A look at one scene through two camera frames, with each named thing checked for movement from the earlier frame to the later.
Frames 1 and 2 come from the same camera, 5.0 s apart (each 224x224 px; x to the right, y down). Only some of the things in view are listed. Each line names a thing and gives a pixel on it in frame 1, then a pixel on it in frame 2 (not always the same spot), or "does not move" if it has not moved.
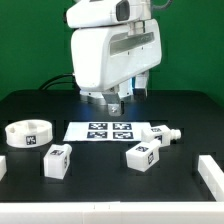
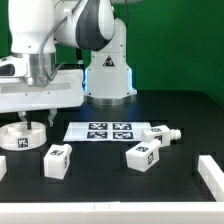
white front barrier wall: x=112 y=212 does not move
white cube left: x=56 y=161 does not move
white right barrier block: x=212 y=175 does not move
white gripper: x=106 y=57 to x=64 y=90
